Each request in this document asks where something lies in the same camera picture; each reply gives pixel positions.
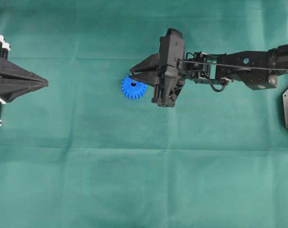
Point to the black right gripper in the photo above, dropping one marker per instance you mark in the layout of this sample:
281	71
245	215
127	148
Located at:
167	81

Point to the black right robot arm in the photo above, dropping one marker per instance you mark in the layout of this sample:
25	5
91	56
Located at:
258	70

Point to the blue plastic gear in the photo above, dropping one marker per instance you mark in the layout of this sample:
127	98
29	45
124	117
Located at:
131	89

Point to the green cloth mat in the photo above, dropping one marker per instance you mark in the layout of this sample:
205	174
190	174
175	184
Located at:
78	154

